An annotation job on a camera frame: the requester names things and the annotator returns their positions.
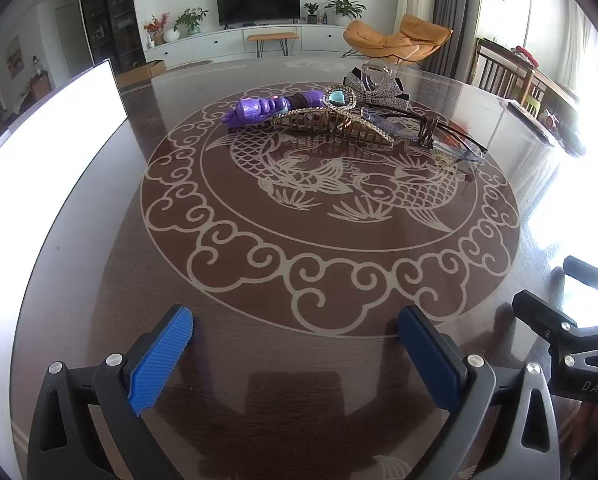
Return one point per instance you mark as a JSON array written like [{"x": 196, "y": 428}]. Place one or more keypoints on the orange lounge chair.
[{"x": 379, "y": 40}]

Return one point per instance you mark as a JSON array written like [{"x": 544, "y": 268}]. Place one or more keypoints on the white television cabinet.
[{"x": 214, "y": 45}]

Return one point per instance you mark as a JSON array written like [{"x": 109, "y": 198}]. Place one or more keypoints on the purple toy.
[{"x": 254, "y": 109}]

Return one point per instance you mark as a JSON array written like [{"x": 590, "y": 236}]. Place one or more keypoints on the clear hair claw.
[{"x": 376, "y": 67}]

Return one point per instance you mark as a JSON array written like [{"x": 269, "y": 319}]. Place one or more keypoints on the black television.
[{"x": 258, "y": 5}]

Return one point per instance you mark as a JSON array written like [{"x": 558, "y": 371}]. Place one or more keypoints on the white board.
[{"x": 54, "y": 125}]

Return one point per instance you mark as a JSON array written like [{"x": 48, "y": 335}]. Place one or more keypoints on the black bow hair clip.
[{"x": 404, "y": 92}]

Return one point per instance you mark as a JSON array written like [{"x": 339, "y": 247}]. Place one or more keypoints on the wooden bench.
[{"x": 272, "y": 37}]

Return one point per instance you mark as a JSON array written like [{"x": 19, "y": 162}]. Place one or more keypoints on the rhinestone bow hair clip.
[{"x": 379, "y": 92}]

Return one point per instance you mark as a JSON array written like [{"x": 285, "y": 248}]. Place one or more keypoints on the brown patterned glass desktop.
[{"x": 329, "y": 280}]

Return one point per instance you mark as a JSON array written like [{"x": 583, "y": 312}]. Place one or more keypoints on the gold rhinestone hair claw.
[{"x": 319, "y": 122}]

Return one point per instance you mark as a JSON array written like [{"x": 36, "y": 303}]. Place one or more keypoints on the grey curtain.
[{"x": 454, "y": 10}]

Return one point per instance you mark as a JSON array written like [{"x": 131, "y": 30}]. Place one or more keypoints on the red flower plant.
[{"x": 155, "y": 25}]

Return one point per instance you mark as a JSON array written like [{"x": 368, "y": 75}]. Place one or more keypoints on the wall picture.
[{"x": 15, "y": 57}]

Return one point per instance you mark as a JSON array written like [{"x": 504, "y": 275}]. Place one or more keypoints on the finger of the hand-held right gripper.
[
  {"x": 589, "y": 272},
  {"x": 544, "y": 317}
]

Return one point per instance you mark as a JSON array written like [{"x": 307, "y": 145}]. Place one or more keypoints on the cardboard box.
[{"x": 144, "y": 72}]

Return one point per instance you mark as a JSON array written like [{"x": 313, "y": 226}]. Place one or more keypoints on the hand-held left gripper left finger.
[{"x": 159, "y": 355}]

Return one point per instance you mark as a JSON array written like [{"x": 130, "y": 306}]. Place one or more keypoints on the small potted plant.
[{"x": 311, "y": 10}]

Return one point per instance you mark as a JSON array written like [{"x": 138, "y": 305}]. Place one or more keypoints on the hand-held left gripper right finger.
[{"x": 431, "y": 360}]

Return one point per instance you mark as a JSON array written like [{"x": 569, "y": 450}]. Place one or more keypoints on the wooden dining chair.
[{"x": 499, "y": 67}]

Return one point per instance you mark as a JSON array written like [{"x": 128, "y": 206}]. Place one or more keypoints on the dark display cabinet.
[{"x": 114, "y": 15}]

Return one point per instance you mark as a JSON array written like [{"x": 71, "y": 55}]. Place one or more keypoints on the white vase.
[{"x": 171, "y": 36}]

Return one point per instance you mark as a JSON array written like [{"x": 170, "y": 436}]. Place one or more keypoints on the dark flat object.
[{"x": 531, "y": 122}]

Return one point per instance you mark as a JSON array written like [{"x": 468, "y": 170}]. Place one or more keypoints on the green potted plant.
[{"x": 191, "y": 19}]

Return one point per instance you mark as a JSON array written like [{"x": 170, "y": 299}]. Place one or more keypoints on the large leafy potted plant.
[{"x": 346, "y": 7}]

